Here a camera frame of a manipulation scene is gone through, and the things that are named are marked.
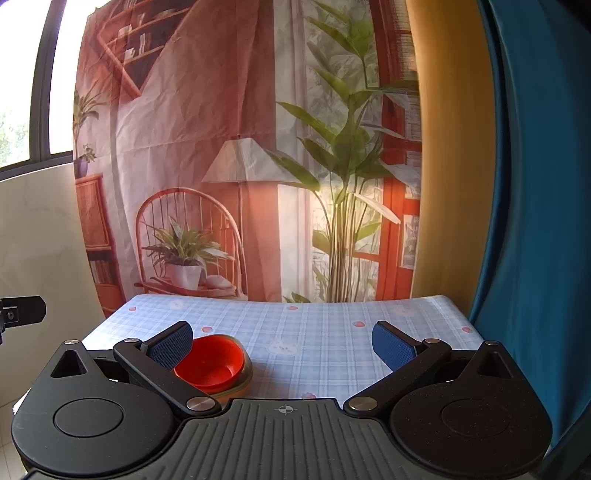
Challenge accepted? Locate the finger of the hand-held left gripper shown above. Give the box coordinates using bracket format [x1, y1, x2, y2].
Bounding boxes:
[0, 295, 47, 344]

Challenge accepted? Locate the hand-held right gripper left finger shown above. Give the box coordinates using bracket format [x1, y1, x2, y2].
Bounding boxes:
[48, 320, 223, 418]

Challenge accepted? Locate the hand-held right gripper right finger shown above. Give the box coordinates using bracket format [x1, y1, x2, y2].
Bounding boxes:
[342, 320, 513, 418]

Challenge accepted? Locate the red bowl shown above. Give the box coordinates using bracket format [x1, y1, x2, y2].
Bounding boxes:
[174, 335, 245, 387]

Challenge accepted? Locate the green plate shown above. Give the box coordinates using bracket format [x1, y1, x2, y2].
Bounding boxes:
[215, 342, 254, 398]

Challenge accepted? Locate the blue plaid tablecloth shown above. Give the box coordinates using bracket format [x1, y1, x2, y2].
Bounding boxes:
[85, 294, 485, 402]

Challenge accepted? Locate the yellow curtain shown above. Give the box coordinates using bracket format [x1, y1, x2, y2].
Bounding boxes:
[406, 0, 502, 319]

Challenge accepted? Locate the blue curtain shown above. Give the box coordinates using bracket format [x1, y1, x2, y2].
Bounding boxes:
[466, 0, 591, 480]

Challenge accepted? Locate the printed room backdrop cloth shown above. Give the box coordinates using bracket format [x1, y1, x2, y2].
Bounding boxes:
[74, 0, 423, 305]

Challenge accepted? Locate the dark framed window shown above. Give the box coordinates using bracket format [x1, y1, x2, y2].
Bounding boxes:
[0, 0, 90, 174]

